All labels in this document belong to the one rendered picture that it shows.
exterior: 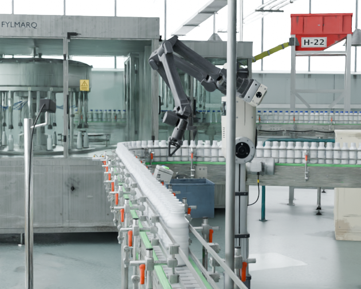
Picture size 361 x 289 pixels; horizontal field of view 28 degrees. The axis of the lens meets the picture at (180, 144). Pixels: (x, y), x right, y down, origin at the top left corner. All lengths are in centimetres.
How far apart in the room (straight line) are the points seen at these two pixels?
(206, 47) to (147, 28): 211
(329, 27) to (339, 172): 530
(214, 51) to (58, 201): 319
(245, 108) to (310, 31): 665
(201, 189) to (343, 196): 361
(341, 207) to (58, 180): 303
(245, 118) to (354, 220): 404
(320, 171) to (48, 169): 298
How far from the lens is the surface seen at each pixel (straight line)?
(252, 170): 553
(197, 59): 397
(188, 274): 189
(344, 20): 1077
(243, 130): 417
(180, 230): 196
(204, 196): 458
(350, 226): 803
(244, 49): 953
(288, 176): 568
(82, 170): 742
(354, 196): 799
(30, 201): 305
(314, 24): 1075
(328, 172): 568
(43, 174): 743
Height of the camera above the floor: 143
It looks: 3 degrees down
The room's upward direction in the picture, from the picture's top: straight up
